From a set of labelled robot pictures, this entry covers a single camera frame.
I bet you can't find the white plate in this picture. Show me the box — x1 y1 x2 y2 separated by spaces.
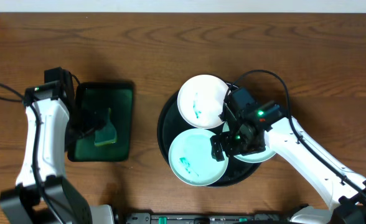
177 74 228 129

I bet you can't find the light green plate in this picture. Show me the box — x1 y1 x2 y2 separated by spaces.
222 122 276 164
168 128 229 187

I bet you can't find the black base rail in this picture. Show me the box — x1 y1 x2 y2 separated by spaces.
125 213 287 224

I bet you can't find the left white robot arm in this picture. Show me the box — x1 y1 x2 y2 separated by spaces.
0 67 115 223

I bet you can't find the rectangular dark green tray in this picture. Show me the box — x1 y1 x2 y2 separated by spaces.
66 82 134 162

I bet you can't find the round black tray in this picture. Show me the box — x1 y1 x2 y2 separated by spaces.
157 91 261 188

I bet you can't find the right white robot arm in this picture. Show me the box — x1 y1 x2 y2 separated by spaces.
210 88 366 223

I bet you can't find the green scrubbing sponge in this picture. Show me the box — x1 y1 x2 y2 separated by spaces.
94 108 117 147

